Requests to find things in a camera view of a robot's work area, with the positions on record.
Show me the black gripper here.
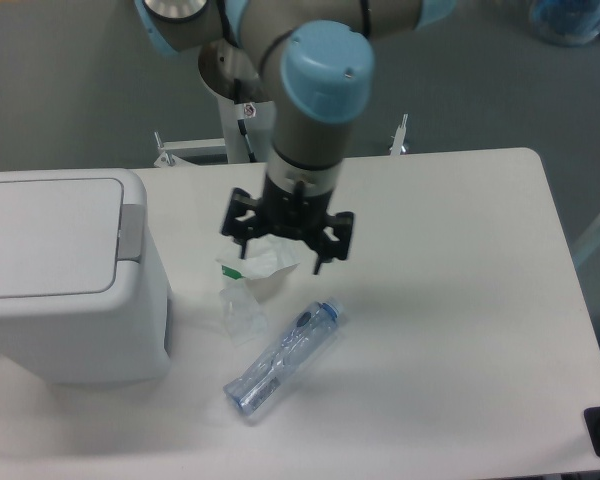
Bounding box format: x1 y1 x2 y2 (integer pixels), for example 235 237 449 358
221 175 354 274

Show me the grey trash can push button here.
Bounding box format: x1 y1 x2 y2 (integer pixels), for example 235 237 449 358
116 204 146 263

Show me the white plastic trash can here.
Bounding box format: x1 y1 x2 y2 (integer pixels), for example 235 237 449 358
0 168 171 384

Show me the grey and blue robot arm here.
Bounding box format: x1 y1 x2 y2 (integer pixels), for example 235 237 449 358
136 1 455 264

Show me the clear plastic wrapper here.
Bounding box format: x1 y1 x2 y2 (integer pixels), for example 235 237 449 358
219 280 268 346

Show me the clear plastic water bottle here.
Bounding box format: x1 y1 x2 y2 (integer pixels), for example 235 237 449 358
223 297 344 417

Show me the blue plastic bag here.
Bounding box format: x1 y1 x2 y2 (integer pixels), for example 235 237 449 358
528 0 600 47

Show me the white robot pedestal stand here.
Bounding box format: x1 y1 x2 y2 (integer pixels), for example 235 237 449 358
152 39 281 168

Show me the black cable on pedestal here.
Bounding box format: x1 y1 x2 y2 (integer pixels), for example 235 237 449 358
232 77 258 164

